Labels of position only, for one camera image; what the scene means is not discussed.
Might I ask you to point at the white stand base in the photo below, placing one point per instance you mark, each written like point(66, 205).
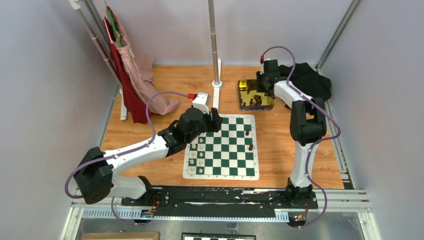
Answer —
point(216, 96)

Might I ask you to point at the red cloth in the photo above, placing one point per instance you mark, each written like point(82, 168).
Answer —
point(131, 101)

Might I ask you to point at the black cloth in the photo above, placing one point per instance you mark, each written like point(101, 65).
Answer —
point(307, 80)

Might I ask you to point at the decorated gold tin box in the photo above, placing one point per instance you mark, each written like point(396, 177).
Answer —
point(251, 100)

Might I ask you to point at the green white chess board mat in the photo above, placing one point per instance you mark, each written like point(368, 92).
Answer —
point(226, 154)

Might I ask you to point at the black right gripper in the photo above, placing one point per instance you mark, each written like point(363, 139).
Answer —
point(259, 88)

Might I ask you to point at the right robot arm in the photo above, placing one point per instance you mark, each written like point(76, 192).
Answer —
point(307, 127)

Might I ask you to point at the metal stand pole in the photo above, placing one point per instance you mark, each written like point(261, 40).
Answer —
point(215, 60)

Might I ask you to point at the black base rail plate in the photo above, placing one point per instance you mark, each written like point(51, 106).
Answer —
point(219, 202)

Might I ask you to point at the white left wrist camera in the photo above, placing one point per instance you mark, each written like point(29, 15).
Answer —
point(201, 102)

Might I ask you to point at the pink cloth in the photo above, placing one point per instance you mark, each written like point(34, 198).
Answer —
point(138, 66)

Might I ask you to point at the white clothes rack pole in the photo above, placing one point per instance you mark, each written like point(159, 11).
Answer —
point(90, 16)

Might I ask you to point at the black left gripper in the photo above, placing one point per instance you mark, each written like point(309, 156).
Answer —
point(216, 120)

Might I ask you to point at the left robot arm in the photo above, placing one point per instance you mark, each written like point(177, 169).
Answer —
point(98, 175)

